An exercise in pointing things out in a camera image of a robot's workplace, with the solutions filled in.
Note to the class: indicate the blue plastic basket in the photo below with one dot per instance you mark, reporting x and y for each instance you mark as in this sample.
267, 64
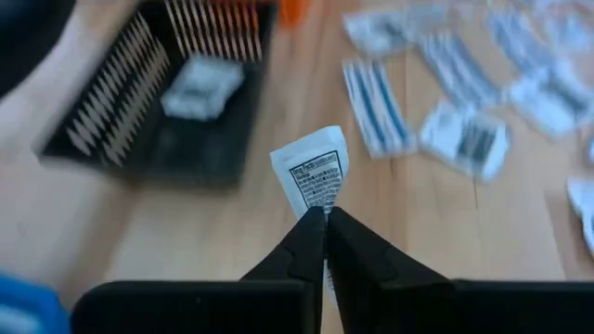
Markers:
28, 306

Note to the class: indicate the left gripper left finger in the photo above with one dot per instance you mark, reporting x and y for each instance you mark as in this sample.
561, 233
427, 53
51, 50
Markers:
301, 250

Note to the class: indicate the blue striped fabric bandage wrapper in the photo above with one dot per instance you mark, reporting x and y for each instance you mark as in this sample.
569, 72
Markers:
520, 39
457, 69
378, 106

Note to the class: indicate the black plastic basket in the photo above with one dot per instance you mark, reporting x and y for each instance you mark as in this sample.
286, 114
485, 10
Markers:
199, 153

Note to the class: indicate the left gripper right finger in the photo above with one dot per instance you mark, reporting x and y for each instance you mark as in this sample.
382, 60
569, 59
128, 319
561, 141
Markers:
362, 260

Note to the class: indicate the orange plastic basket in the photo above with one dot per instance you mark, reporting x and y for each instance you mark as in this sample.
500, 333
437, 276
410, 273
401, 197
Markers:
294, 9

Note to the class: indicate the white packet black print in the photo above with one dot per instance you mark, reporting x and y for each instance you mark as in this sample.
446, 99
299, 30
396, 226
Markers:
315, 162
582, 213
552, 99
378, 32
202, 88
464, 139

